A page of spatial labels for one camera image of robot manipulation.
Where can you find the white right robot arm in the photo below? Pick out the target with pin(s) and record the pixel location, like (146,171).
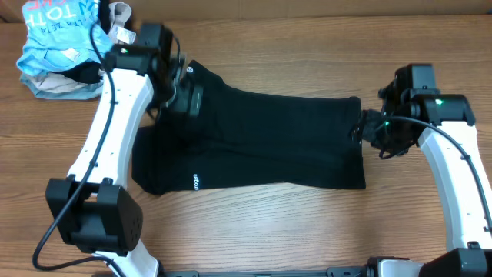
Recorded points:
(443,127)

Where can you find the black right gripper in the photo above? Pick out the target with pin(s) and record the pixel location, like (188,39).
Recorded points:
(367,129)

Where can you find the black garment in pile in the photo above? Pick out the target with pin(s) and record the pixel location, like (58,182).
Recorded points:
(81,40)

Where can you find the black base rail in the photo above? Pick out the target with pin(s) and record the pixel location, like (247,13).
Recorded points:
(261,273)

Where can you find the light blue printed t-shirt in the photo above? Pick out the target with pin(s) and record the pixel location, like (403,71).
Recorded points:
(40,18)

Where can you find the black t-shirt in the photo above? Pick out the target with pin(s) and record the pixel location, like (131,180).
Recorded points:
(244,138)

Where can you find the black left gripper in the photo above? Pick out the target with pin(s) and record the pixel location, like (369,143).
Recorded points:
(184,91)

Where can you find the beige garment with tag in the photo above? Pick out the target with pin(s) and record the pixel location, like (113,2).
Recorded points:
(119,16)

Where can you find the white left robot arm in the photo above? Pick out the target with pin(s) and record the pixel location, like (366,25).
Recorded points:
(91,206)

